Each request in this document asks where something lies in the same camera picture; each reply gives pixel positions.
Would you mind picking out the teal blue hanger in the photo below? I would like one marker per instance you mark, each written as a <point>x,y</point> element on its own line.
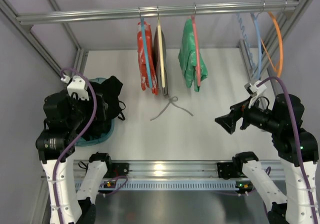
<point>143,34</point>

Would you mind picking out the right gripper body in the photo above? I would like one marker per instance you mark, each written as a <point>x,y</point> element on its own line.
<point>242,115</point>

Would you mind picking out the left aluminium frame post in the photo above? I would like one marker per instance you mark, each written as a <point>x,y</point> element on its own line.
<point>56,40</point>

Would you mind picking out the right aluminium frame post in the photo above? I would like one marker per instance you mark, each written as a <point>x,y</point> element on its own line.
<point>295,37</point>

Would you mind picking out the light blue cable duct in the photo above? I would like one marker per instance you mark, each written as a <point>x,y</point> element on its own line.
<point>202,185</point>

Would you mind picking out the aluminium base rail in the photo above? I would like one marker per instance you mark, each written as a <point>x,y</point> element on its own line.
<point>177,170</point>

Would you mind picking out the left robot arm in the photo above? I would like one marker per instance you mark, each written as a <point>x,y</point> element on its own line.
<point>56,147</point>

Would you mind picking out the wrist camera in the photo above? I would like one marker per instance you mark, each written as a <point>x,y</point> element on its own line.
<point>76,87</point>
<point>256,91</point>

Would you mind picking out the beige wooden hanger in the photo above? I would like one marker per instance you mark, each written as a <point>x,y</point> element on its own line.
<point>160,50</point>

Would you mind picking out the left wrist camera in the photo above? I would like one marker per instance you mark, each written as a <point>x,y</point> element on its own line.
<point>76,87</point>

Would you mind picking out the black clothes pile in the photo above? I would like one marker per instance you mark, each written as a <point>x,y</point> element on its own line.
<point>113,87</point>

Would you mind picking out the pink hanger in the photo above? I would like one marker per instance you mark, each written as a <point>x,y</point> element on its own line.
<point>197,50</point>

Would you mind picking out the orange hanger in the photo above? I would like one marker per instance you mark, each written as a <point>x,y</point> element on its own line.
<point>266,51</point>

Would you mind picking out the aluminium hanging rail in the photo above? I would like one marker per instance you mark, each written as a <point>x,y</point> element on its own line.
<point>156,11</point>

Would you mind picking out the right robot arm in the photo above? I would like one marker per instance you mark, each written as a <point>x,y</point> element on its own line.
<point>298,153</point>

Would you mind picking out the green patterned trousers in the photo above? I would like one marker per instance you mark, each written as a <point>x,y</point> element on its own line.
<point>187,56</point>

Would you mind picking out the light blue spiral hanger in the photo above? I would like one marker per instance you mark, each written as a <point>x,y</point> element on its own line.
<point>245,38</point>

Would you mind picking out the aluminium frame post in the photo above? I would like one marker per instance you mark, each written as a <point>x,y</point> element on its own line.
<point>56,40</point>
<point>295,37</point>

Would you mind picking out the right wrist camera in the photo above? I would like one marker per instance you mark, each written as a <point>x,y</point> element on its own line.
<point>256,91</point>

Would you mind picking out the teal laundry basket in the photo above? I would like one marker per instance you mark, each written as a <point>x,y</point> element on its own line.
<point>103,124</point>

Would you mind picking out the brown grey trousers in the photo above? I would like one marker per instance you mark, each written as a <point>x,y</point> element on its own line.
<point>157,62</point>

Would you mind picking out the red white patterned trousers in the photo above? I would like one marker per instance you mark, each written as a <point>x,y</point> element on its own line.
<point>141,59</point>

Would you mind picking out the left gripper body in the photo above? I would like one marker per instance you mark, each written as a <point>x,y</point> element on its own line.
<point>100,107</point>

